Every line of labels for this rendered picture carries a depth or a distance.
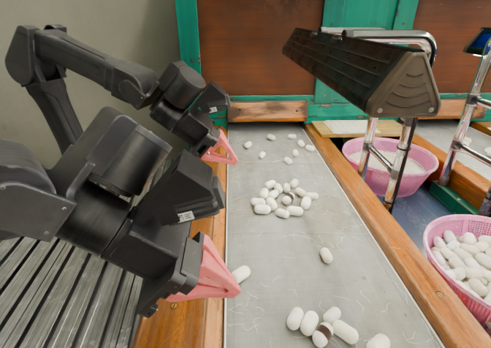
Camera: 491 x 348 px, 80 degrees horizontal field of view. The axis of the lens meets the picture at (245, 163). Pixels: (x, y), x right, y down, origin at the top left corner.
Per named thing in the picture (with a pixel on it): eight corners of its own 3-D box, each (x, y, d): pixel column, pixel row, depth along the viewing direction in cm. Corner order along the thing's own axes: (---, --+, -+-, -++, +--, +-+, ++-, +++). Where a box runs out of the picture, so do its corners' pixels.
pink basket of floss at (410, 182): (411, 216, 76) (421, 185, 72) (322, 180, 93) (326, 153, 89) (440, 180, 93) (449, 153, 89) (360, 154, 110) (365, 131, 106)
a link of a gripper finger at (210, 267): (253, 246, 37) (192, 209, 34) (258, 294, 31) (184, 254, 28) (221, 276, 39) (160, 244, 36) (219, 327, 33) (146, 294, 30)
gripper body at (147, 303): (200, 213, 35) (146, 180, 32) (191, 284, 26) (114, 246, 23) (170, 246, 37) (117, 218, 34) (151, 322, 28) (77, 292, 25)
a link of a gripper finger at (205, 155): (245, 143, 68) (213, 118, 65) (247, 156, 62) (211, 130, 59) (227, 163, 70) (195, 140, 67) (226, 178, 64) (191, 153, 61)
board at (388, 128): (321, 137, 101) (321, 134, 100) (310, 123, 114) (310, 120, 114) (413, 136, 102) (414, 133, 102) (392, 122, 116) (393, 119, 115)
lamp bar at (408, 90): (369, 119, 32) (383, 49, 29) (281, 53, 88) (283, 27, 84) (439, 118, 33) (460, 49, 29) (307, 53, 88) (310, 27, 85)
